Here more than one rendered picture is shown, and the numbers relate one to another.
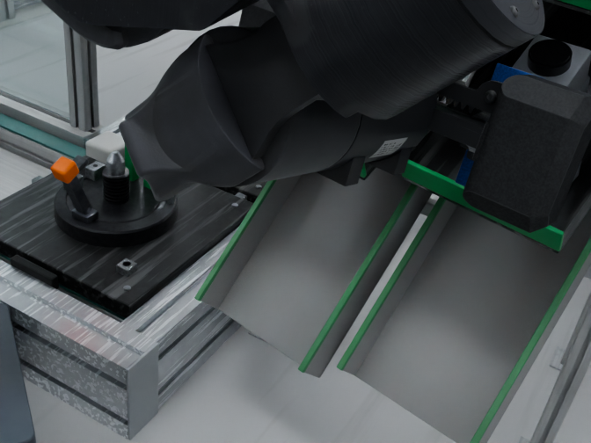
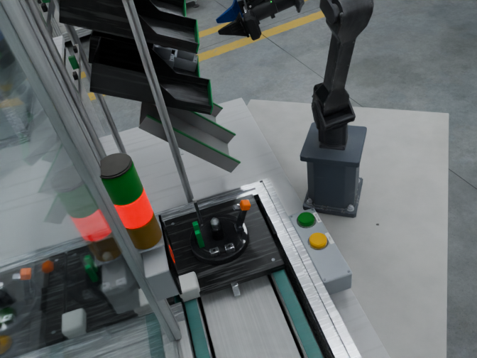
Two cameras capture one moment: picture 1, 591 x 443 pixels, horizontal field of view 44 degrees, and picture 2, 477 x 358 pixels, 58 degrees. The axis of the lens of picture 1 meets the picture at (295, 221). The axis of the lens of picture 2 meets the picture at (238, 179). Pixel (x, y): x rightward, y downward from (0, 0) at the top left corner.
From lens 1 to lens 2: 133 cm
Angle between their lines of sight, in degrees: 88
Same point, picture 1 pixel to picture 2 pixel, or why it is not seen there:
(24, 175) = (226, 335)
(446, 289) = not seen: hidden behind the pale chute
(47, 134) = (196, 346)
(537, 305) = not seen: hidden behind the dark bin
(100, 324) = (264, 195)
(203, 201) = (182, 231)
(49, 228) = (253, 241)
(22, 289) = (279, 223)
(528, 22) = not seen: outside the picture
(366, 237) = (189, 130)
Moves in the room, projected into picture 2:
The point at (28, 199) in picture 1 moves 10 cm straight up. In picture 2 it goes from (249, 266) to (243, 238)
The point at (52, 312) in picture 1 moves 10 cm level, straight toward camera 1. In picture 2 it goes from (276, 207) to (289, 180)
